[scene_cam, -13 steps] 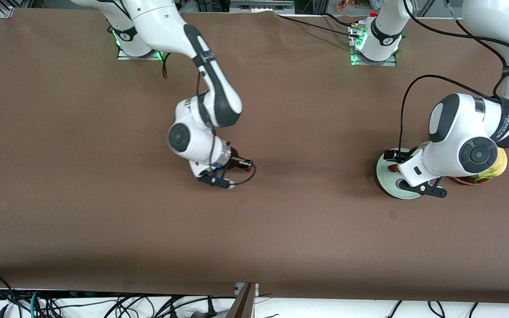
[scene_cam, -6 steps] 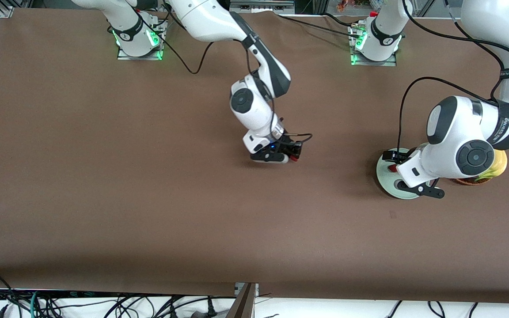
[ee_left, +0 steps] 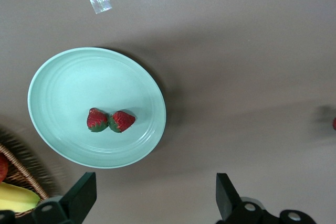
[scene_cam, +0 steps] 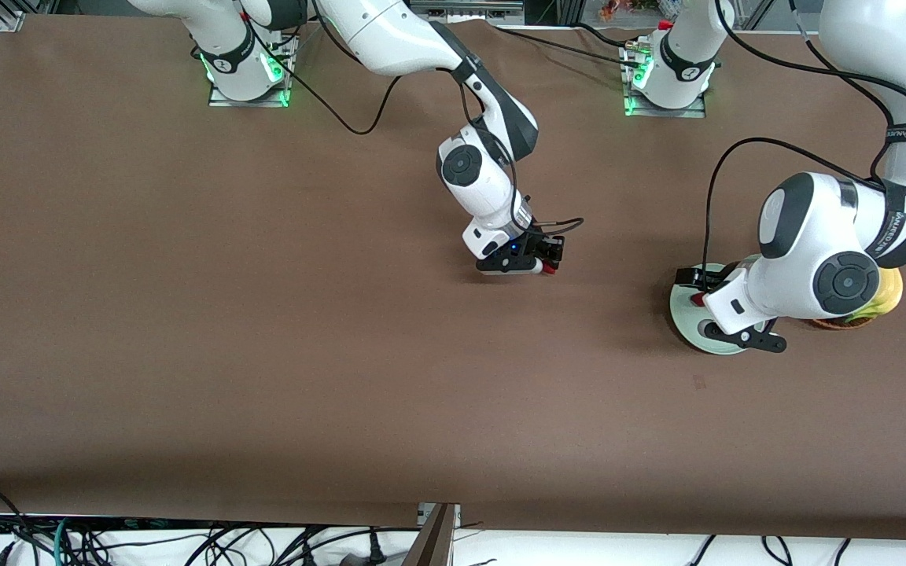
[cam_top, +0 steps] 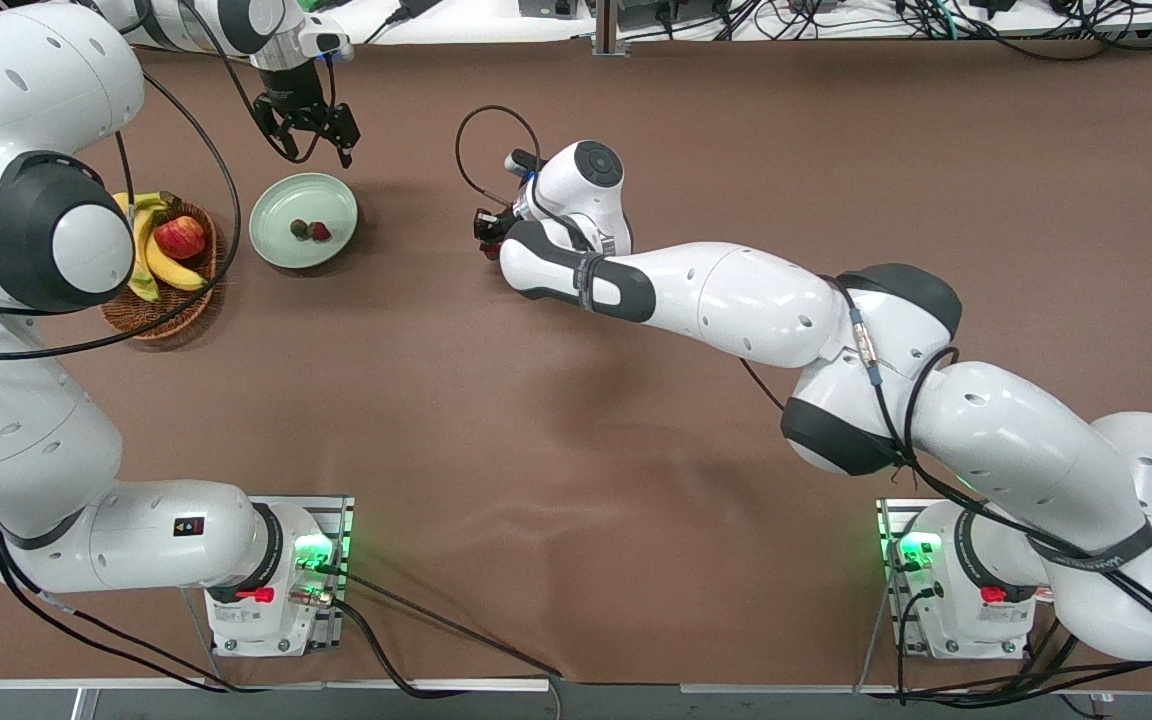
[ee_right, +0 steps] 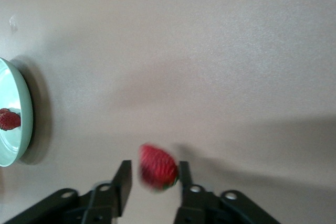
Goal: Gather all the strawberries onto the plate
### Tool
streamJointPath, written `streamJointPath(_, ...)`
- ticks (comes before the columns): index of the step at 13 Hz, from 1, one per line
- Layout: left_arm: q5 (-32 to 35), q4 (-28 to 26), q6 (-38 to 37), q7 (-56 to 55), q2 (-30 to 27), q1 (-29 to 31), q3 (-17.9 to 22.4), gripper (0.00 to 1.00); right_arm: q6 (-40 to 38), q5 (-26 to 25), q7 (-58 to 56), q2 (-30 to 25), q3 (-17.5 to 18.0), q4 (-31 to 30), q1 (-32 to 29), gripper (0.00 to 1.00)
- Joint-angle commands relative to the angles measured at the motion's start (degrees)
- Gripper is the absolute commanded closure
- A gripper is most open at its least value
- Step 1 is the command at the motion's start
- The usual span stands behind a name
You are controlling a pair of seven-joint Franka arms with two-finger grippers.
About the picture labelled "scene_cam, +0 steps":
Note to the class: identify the brown metal post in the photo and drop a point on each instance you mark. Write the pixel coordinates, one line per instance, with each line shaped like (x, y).
(433, 542)

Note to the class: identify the brown wicker basket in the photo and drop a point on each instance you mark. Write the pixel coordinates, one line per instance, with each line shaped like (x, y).
(838, 323)

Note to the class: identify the black power plug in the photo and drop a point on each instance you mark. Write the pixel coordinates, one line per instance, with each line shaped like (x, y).
(377, 550)

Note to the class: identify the large table cover sheet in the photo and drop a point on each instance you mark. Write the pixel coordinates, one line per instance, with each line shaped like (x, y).
(264, 354)

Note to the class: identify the grey metal rail unit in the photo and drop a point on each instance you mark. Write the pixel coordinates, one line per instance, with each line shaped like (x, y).
(461, 12)

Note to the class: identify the aluminium frame profile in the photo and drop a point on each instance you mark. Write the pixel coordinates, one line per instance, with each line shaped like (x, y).
(9, 20)

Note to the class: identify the yellow banana bunch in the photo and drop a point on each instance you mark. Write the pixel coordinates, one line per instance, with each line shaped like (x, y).
(891, 295)

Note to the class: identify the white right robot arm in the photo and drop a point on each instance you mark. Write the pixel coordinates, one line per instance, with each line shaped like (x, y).
(390, 31)

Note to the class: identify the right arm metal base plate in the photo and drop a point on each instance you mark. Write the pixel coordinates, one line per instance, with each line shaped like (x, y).
(221, 101)

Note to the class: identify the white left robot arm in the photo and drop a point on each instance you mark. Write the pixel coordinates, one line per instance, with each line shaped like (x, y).
(807, 236)

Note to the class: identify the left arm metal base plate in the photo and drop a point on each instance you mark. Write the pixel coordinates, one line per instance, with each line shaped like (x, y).
(665, 112)

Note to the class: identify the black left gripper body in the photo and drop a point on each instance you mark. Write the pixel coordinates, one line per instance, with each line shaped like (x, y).
(720, 277)

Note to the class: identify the small orange red clutter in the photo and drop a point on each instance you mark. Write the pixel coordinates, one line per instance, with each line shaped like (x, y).
(610, 9)

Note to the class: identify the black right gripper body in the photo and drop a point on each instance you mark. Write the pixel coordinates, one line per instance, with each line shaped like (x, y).
(538, 244)

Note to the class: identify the pale green round plate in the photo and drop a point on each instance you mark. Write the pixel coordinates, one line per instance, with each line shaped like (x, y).
(685, 318)

